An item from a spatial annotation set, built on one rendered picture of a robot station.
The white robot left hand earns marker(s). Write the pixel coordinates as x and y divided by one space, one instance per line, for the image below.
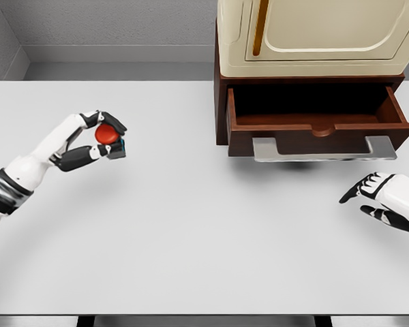
66 131

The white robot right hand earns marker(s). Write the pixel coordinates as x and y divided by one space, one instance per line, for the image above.
400 197

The red button switch black base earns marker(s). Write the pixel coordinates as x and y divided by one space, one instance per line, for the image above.
106 133

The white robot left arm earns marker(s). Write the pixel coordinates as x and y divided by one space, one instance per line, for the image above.
18 173

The brown wooden drawer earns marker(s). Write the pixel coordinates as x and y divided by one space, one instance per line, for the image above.
293 136

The brown wooden cabinet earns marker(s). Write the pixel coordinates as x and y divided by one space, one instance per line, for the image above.
221 102

